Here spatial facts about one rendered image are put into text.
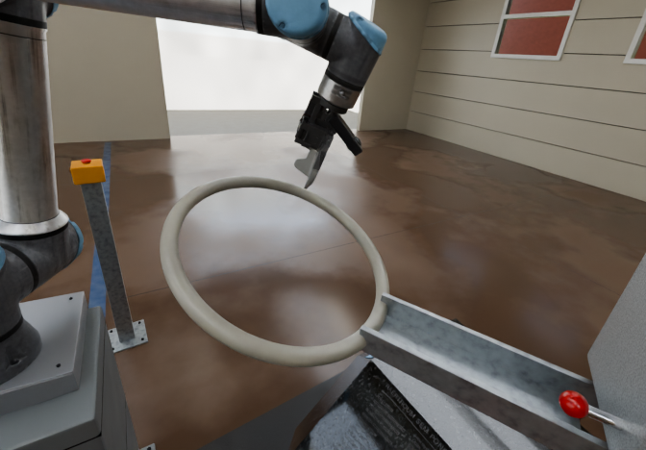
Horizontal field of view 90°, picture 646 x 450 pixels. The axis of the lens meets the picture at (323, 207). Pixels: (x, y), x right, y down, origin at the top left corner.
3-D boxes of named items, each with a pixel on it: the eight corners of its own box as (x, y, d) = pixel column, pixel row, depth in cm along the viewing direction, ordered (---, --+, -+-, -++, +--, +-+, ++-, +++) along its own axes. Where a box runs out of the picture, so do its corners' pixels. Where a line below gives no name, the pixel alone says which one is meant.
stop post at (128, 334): (143, 320, 207) (111, 154, 162) (148, 341, 193) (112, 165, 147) (107, 332, 197) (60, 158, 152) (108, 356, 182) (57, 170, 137)
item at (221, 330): (410, 272, 84) (417, 264, 83) (312, 445, 45) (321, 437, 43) (272, 164, 96) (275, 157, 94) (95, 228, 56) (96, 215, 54)
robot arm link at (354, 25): (347, 6, 66) (390, 29, 68) (323, 65, 73) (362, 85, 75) (346, 9, 59) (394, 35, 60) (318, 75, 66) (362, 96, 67)
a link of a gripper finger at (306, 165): (285, 182, 77) (299, 145, 77) (310, 190, 78) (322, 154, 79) (287, 181, 74) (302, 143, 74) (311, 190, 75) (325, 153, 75)
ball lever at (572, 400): (622, 426, 42) (633, 410, 41) (629, 449, 40) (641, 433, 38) (554, 396, 45) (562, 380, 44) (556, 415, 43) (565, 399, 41)
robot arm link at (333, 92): (360, 84, 75) (363, 97, 67) (351, 103, 78) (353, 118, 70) (325, 66, 73) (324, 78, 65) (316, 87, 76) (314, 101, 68)
